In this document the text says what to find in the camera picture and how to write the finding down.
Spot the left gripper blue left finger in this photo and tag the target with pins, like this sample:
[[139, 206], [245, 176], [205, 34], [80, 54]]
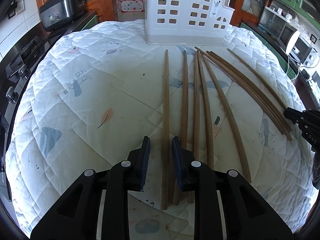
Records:
[[75, 214]]

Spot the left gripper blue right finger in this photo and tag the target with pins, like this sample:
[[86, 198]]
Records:
[[226, 205]]

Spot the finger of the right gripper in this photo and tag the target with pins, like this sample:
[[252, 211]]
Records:
[[293, 115]]

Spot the white microwave oven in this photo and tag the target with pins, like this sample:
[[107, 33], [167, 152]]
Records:
[[297, 47]]

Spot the white quilted table cloth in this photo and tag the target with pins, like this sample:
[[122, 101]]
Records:
[[93, 99]]

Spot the white plastic utensil holder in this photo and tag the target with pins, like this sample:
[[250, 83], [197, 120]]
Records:
[[187, 22]]

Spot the black gas stove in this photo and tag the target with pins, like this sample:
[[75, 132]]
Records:
[[16, 70]]

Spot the polka dot play tent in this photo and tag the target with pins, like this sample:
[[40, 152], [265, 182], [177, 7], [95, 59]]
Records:
[[131, 5]]

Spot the black rice cooker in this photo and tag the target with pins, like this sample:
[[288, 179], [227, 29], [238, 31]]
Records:
[[56, 13]]

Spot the white wall socket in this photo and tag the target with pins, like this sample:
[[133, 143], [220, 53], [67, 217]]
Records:
[[20, 7]]

